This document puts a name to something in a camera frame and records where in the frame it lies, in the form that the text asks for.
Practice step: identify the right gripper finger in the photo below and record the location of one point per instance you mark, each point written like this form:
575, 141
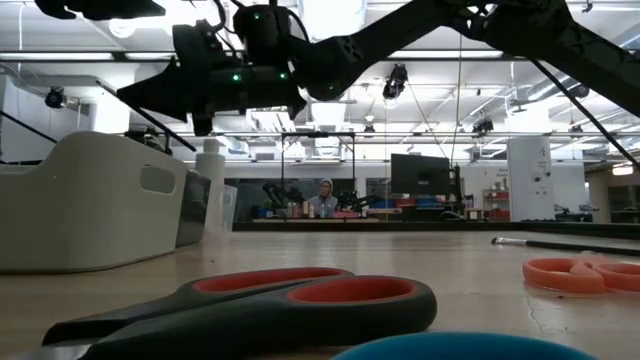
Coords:
165, 87
175, 110

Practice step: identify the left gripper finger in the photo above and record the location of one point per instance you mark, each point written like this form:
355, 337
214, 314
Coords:
125, 9

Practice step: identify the white paint bottle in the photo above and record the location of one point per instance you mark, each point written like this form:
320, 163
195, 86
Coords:
210, 175

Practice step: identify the small orange scissors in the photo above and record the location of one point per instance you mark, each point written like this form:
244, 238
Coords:
565, 277

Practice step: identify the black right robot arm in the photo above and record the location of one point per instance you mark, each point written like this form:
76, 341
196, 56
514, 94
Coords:
450, 35

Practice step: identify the black overhead crossbar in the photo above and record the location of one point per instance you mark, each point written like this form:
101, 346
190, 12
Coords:
75, 60

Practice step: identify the black ceiling spotlight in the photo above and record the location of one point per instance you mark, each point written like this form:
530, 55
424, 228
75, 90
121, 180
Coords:
395, 82
55, 97
578, 90
482, 125

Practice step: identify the dark grey plastic bin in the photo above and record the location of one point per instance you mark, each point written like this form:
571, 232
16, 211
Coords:
192, 210

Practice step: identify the light grey plastic bin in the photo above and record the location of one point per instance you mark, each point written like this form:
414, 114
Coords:
90, 210

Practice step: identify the person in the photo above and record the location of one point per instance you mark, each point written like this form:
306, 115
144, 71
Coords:
325, 200

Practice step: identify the cluttered background worktable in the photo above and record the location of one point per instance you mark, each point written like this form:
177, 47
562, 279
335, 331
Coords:
310, 217

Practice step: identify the black monitor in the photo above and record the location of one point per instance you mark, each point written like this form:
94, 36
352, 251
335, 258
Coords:
420, 175

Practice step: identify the white pillar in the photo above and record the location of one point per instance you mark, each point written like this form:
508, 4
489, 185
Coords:
530, 180

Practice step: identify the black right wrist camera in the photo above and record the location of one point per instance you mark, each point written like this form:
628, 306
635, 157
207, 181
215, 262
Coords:
195, 45

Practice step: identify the black background station frame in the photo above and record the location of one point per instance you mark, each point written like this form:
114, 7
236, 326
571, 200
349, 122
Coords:
320, 134

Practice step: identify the black aluminium table frame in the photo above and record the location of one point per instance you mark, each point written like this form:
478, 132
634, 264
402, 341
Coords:
400, 226

